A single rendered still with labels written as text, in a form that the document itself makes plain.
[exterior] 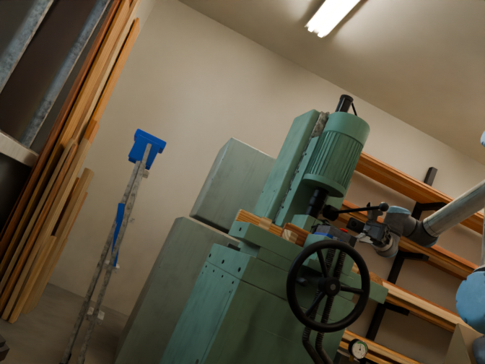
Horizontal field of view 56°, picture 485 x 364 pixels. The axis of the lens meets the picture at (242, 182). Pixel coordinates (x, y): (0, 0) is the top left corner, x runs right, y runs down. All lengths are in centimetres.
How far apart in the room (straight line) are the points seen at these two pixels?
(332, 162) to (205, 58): 270
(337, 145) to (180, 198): 241
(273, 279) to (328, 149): 56
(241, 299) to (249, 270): 10
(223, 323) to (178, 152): 266
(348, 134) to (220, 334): 89
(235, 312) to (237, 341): 9
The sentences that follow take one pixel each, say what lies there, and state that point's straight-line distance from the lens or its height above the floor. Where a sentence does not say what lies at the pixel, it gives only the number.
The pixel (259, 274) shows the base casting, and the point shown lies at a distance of 158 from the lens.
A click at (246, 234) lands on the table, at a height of 86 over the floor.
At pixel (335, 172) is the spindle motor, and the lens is 178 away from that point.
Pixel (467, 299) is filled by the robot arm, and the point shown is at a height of 92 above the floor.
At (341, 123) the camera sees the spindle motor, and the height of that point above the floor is 142.
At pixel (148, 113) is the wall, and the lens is 411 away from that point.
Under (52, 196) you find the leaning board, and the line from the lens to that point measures 263.
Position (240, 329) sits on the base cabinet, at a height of 56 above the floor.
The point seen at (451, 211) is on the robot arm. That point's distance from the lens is 197.
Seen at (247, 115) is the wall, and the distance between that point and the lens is 421.
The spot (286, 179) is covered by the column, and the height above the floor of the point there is 117.
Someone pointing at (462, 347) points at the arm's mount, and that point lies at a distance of 157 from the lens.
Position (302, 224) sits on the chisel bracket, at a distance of 177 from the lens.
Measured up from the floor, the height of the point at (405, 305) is 101.
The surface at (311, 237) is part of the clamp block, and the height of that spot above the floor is 94.
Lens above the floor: 75
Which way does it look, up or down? 10 degrees up
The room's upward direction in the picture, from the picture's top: 24 degrees clockwise
